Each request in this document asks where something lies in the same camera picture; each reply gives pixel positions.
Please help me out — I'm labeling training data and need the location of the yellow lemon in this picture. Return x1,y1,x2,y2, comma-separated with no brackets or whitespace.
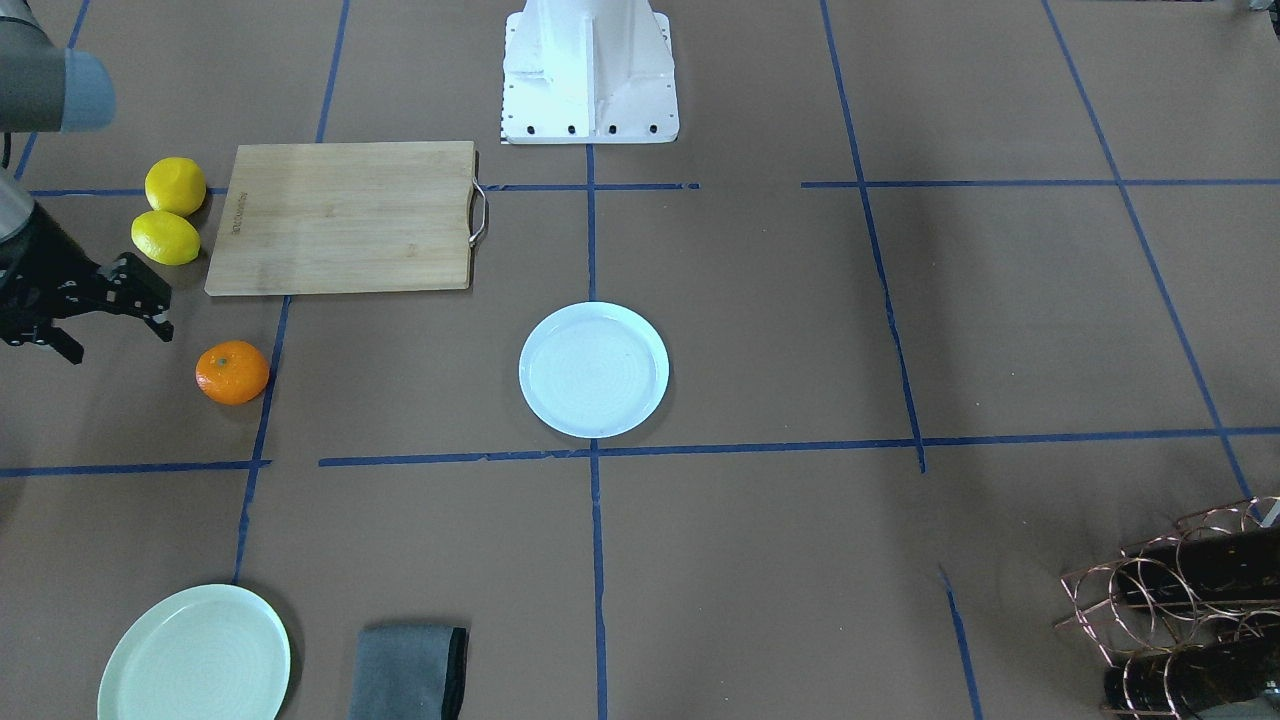
143,156,209,217
131,210,201,266

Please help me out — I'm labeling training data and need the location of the copper wire bottle rack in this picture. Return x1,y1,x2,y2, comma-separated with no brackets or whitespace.
1059,496,1279,719

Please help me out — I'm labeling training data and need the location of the light green plate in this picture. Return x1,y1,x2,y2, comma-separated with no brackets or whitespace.
96,584,292,719

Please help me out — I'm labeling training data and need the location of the yellow lemon lower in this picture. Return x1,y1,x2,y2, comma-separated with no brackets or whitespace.
131,210,201,266

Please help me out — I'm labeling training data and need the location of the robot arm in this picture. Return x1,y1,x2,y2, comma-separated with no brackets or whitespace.
1,1,174,364

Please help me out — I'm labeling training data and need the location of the yellow lemon upper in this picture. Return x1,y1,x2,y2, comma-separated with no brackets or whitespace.
143,156,209,217

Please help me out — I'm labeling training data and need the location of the orange mandarin fruit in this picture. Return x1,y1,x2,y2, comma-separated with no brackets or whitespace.
195,340,270,406

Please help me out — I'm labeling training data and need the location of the bamboo cutting board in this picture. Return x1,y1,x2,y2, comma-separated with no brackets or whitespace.
204,141,488,297

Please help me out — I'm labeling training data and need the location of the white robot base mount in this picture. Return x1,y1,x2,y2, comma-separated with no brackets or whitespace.
500,1,680,145

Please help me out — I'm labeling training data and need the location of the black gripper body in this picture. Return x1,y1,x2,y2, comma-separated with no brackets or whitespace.
1,204,108,347

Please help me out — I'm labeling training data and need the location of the light blue plate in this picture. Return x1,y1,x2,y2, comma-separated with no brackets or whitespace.
518,301,671,439

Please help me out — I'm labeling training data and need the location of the folded grey cloth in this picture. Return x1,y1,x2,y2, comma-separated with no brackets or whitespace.
347,623,470,719

